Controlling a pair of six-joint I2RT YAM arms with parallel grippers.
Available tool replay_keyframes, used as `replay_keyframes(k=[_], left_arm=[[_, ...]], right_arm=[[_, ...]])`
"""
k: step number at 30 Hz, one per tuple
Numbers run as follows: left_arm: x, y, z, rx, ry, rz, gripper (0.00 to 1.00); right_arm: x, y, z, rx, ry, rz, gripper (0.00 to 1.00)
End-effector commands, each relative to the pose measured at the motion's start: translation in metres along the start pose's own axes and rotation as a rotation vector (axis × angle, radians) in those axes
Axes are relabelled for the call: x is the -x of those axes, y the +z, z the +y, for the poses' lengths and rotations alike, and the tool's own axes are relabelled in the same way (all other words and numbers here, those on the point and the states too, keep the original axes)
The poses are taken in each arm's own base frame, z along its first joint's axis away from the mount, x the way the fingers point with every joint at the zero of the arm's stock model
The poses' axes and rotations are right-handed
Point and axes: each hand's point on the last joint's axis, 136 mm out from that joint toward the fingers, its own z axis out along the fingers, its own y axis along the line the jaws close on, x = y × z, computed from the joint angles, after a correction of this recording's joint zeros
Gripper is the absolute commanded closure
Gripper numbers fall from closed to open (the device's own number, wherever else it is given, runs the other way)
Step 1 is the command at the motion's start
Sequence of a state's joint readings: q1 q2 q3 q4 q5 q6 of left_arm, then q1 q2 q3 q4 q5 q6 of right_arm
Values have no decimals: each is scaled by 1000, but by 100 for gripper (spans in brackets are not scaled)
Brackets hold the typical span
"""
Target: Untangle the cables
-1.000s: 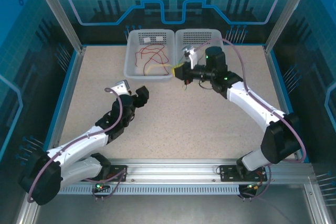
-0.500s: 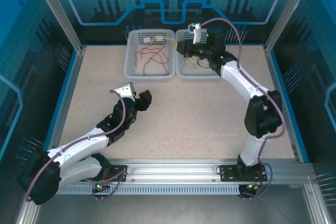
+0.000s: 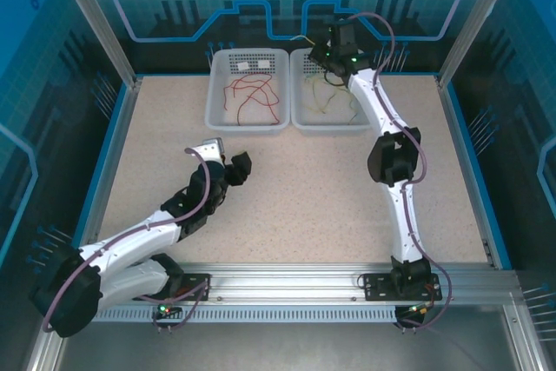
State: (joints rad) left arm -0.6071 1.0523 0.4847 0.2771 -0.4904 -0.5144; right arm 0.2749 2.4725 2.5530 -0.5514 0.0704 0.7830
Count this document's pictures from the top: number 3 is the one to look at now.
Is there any white perforated basket with stickers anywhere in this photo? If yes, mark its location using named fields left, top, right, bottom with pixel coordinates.
left=203, top=48, right=290, bottom=133

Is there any plain white perforated plastic basket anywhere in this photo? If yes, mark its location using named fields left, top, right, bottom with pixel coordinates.
left=289, top=48, right=377, bottom=133

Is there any slotted grey cable duct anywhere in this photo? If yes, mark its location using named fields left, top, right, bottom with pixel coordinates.
left=93, top=304, right=399, bottom=324

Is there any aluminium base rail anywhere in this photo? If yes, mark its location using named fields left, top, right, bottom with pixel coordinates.
left=173, top=261, right=518, bottom=303

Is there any aluminium frame post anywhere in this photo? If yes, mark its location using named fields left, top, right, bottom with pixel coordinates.
left=435, top=0, right=526, bottom=89
left=48, top=0, right=142, bottom=88

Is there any dark red cable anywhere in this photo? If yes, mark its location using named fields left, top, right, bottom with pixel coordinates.
left=236, top=79, right=281, bottom=127

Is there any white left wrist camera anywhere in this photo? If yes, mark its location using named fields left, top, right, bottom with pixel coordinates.
left=193, top=138, right=226, bottom=168

